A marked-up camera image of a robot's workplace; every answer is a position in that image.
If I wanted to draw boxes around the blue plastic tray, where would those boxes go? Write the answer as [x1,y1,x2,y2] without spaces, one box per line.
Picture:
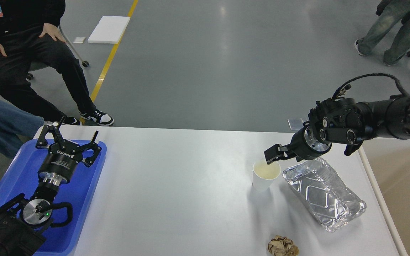
[0,139,107,256]

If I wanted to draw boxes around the white paper cup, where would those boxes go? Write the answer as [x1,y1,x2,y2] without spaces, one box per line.
[252,160,281,192]

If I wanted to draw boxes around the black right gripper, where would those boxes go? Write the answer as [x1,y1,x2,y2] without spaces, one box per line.
[264,126,332,164]

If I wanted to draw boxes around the grey office chair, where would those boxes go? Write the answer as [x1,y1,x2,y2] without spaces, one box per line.
[26,25,90,80]

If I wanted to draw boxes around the small white floor card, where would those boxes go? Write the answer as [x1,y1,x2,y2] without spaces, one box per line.
[73,37,86,44]

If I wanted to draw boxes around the person in blue jeans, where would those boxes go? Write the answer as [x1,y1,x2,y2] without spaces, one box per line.
[0,100,44,158]

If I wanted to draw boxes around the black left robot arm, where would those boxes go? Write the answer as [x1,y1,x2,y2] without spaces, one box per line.
[0,121,101,256]

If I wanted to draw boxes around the aluminium foil tray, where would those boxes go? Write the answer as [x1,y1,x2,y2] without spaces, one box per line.
[282,157,367,232]

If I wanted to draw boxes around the seated person in black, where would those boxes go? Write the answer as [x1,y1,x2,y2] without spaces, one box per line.
[0,0,114,126]

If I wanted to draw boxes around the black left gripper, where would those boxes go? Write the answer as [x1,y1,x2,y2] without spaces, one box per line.
[35,116,102,185]

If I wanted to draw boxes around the standing person green trousers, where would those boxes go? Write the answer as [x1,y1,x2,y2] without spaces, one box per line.
[354,0,410,66]

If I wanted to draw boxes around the crumpled brown paper ball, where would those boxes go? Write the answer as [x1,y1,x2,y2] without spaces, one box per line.
[267,235,299,256]

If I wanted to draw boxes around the beige plastic bin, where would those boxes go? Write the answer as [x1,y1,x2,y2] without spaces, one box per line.
[363,138,410,255]

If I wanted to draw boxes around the white foam board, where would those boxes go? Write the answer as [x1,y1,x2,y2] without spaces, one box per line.
[87,16,130,44]

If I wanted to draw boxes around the clear floor plate left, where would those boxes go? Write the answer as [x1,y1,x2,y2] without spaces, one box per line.
[287,118,305,131]

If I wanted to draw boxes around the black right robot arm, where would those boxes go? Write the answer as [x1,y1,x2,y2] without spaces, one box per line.
[264,74,410,164]

